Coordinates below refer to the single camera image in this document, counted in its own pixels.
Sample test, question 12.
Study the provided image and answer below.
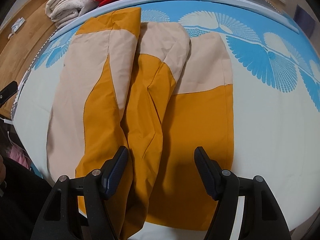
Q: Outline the beige and orange jacket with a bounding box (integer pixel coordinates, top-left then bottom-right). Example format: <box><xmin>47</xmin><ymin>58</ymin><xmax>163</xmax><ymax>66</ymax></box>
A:
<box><xmin>46</xmin><ymin>7</ymin><xmax>234</xmax><ymax>239</ymax></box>

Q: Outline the purple box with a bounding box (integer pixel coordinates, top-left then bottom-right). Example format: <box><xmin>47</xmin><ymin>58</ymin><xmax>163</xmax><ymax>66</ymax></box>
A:
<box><xmin>293</xmin><ymin>5</ymin><xmax>316</xmax><ymax>38</ymax></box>

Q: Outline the white charger on floor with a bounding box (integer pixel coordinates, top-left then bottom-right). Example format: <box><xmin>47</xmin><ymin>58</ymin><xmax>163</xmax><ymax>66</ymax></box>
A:
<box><xmin>8</xmin><ymin>17</ymin><xmax>25</xmax><ymax>39</ymax></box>

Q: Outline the pink plastic bag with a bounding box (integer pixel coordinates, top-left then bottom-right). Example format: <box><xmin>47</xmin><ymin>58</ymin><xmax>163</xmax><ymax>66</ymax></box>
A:
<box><xmin>9</xmin><ymin>144</ymin><xmax>31</xmax><ymax>169</ymax></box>

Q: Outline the cream folded blanket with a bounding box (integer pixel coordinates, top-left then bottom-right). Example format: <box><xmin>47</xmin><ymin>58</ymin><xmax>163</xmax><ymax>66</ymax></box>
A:
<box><xmin>45</xmin><ymin>0</ymin><xmax>98</xmax><ymax>29</ymax></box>

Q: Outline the blue white patterned bed sheet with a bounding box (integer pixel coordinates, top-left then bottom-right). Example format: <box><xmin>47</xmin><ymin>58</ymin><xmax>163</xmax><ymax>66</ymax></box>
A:
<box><xmin>11</xmin><ymin>0</ymin><xmax>319</xmax><ymax>239</ymax></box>

